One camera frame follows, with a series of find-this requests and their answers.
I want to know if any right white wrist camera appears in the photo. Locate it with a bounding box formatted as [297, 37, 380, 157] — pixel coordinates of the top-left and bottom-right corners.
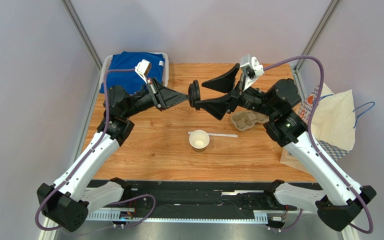
[240, 54, 265, 91]

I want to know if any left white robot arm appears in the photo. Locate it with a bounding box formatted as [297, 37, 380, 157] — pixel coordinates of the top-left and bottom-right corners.
[35, 78, 189, 233]

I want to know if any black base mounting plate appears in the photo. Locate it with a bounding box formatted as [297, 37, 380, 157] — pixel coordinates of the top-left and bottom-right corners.
[87, 179, 332, 221]

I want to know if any white wrapped straw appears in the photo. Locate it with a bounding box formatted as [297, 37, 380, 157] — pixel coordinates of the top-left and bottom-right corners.
[188, 131, 238, 138]

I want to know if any blue checkered paper bag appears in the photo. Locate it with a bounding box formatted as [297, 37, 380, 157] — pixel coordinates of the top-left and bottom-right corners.
[280, 82, 376, 174]

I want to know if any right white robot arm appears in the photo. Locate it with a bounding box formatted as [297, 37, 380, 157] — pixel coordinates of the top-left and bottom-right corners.
[188, 64, 377, 232]

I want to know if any aluminium rail frame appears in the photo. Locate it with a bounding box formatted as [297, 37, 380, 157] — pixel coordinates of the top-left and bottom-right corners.
[38, 186, 359, 240]

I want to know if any white plastic basket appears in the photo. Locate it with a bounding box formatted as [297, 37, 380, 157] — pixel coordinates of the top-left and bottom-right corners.
[99, 51, 169, 95]

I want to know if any blue folded towel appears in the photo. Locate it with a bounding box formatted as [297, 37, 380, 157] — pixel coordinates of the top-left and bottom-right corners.
[99, 51, 166, 95]

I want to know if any purple cable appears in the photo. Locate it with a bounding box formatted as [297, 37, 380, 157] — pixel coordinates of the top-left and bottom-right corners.
[34, 68, 157, 233]
[262, 55, 375, 235]

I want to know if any black plastic cup lid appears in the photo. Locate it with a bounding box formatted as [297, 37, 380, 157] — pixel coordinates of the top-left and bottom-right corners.
[188, 80, 201, 110]

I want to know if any grey pulp cup carrier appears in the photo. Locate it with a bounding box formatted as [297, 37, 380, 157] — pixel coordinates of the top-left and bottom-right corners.
[230, 110, 269, 132]

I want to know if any brown paper coffee cup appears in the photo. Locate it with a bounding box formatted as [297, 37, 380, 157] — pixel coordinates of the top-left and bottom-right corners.
[188, 130, 210, 153]

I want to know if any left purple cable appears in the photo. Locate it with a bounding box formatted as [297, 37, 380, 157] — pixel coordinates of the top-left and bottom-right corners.
[34, 68, 157, 233]

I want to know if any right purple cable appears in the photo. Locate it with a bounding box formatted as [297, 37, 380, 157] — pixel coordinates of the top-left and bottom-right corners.
[262, 55, 375, 235]

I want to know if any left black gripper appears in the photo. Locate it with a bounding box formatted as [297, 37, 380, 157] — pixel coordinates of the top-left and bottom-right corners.
[122, 78, 189, 120]

